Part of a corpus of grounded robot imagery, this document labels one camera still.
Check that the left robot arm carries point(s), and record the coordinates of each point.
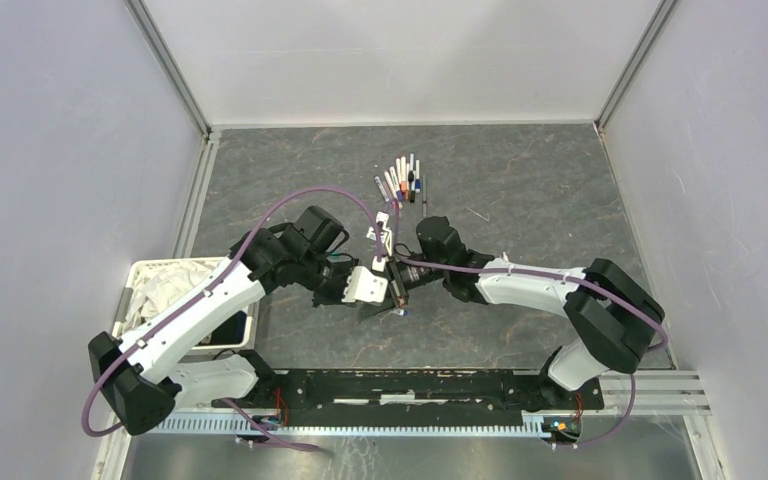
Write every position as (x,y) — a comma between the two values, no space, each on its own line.
(141,374)

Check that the houndstooth patterned pen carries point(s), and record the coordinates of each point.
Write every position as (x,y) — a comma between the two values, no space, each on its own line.
(424,197)

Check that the white plastic basket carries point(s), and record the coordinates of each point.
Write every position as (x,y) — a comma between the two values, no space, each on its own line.
(236,333)

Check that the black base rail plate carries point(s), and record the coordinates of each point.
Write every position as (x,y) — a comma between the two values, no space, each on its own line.
(415,398)

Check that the white cloth in basket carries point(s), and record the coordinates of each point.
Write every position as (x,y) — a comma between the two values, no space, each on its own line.
(153,285)

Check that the aluminium frame rail right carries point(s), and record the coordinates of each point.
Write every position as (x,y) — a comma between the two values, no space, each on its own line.
(651,33)

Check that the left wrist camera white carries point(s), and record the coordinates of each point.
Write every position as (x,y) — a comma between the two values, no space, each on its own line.
(364,285)

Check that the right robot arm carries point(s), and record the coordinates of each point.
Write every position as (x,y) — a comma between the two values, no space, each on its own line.
(616,320)

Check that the white slotted cable duct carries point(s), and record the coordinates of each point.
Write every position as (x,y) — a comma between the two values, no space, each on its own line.
(231,423)

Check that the aluminium frame rail left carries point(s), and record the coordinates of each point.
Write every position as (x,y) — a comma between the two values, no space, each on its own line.
(149,29)

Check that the aluminium frame rail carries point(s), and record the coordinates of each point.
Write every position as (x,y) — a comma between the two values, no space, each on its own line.
(149,29)
(651,33)

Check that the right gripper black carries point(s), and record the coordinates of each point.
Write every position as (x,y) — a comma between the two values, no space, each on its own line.
(397,286)

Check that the black capped pen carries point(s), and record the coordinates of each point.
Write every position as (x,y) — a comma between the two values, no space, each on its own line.
(411,177)

